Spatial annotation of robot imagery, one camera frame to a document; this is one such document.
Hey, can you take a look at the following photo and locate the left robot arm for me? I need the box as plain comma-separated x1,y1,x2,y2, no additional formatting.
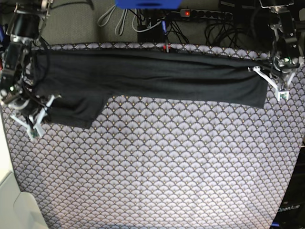
249,0,305,101

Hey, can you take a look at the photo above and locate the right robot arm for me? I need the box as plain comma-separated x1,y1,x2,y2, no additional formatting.
0,0,61,140

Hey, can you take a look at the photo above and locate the black power strip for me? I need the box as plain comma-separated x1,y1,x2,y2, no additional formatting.
179,9,234,21

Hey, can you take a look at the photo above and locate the grey looped cable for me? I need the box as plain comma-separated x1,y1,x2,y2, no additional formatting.
97,6,129,37

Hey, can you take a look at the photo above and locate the fan-patterned table cloth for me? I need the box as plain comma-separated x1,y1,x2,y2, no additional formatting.
1,42,305,229

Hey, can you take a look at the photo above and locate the black OpenArm box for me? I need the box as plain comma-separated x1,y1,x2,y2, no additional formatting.
270,146,305,229

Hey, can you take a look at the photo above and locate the red and black clamp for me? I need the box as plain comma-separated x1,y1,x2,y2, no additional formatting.
163,42,171,53

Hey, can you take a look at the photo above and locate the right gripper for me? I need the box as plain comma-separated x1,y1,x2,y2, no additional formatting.
6,94,61,141

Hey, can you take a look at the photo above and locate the blue vertical post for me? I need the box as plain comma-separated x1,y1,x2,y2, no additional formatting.
161,20,167,43

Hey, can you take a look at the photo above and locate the white plastic bin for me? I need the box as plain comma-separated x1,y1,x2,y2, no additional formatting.
0,117,48,229

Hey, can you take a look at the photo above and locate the dark grey T-shirt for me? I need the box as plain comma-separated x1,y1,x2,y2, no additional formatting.
31,49,267,128

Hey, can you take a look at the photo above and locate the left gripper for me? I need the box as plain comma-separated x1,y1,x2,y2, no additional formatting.
248,56,304,100

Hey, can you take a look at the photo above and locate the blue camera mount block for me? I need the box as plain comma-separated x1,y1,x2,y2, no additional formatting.
115,0,182,9

